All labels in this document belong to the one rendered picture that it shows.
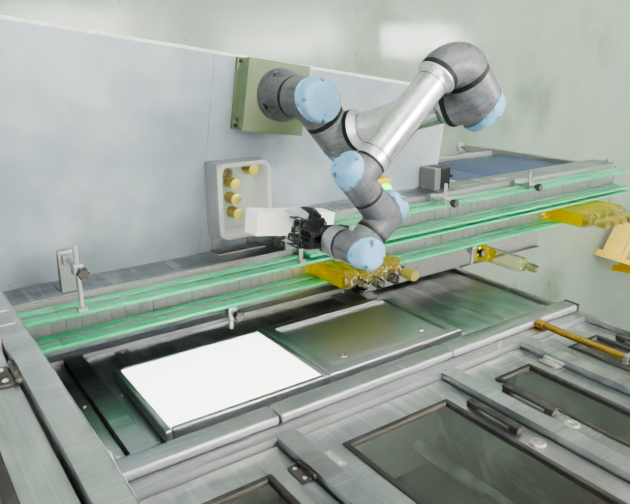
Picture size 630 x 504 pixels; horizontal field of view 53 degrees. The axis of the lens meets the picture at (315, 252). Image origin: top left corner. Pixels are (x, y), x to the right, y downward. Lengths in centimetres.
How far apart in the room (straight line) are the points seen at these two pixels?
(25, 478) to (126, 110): 120
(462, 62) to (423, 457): 86
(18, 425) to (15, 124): 99
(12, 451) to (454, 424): 100
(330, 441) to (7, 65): 115
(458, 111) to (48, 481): 120
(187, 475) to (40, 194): 82
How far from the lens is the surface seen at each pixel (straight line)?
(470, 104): 158
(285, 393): 153
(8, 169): 174
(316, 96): 171
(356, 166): 133
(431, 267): 238
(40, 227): 178
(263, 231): 160
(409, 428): 150
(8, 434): 87
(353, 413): 154
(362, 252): 137
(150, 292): 172
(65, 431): 81
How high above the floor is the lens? 244
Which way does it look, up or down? 51 degrees down
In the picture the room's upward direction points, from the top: 113 degrees clockwise
